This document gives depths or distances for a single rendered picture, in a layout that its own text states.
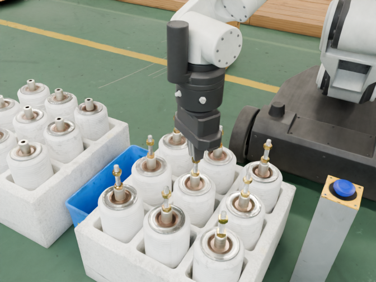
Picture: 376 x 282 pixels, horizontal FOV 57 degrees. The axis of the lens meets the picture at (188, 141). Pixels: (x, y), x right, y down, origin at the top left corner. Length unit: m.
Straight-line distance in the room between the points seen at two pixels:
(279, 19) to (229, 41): 1.99
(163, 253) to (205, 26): 0.44
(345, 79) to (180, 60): 0.73
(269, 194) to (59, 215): 0.55
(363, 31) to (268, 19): 1.68
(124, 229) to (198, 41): 0.42
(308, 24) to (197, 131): 1.94
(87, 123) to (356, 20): 0.74
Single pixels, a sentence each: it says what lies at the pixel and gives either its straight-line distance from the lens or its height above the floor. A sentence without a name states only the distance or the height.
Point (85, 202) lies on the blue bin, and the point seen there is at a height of 0.07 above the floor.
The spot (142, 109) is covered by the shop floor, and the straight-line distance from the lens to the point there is 1.52.
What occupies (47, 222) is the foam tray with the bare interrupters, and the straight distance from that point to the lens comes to 0.98.
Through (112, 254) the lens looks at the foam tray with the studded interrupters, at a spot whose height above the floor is 0.16.
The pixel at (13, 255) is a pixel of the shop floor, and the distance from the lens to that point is 1.06.
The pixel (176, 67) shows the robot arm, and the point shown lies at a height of 0.56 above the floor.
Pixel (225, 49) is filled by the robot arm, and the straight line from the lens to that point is 0.56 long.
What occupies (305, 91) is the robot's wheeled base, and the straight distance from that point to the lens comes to 1.41.
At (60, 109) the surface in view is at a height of 0.24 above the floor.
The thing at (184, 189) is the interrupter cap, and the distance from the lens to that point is 0.77.
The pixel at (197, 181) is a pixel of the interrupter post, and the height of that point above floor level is 0.27.
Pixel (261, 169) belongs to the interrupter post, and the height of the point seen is 0.27.
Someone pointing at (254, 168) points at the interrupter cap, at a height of 0.25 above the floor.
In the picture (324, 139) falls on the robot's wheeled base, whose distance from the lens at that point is 1.11.
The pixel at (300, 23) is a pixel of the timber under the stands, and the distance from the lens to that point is 2.52.
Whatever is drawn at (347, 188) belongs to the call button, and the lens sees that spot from 0.74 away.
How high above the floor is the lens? 0.80
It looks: 37 degrees down
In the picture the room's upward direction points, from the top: 2 degrees clockwise
